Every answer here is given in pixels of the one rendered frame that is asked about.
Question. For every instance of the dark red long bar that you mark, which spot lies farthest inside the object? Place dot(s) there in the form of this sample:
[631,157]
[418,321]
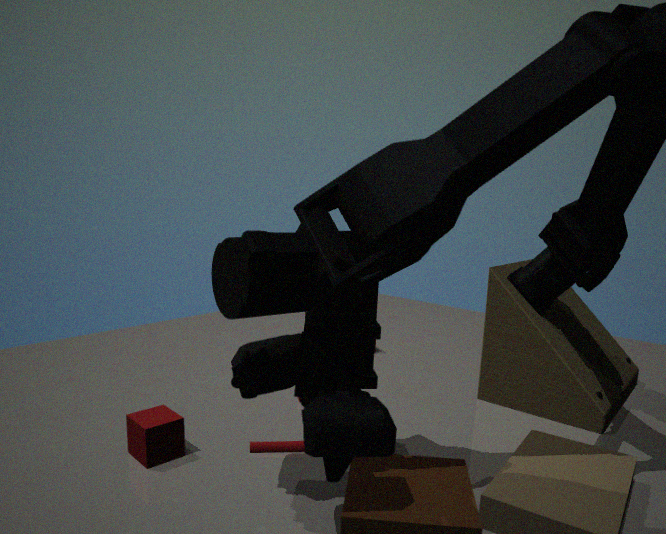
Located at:
[283,446]

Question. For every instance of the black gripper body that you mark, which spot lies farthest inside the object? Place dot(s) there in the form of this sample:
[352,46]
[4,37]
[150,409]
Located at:
[341,420]

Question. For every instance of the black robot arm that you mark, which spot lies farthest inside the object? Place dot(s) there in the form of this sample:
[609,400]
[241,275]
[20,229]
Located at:
[404,198]

